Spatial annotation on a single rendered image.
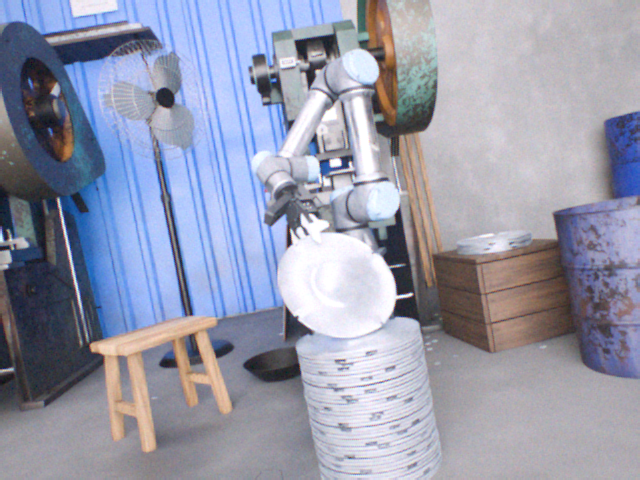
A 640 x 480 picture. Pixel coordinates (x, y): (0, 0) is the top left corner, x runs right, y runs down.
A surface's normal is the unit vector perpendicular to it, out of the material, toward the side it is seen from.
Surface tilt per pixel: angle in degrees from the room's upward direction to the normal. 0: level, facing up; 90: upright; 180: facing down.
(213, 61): 90
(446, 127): 90
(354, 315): 55
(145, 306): 90
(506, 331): 90
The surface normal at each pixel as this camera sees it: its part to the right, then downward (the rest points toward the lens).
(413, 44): 0.11, 0.27
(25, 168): 0.15, 0.74
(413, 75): 0.15, 0.55
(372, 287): 0.24, -0.58
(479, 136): 0.07, 0.04
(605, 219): -0.68, 0.20
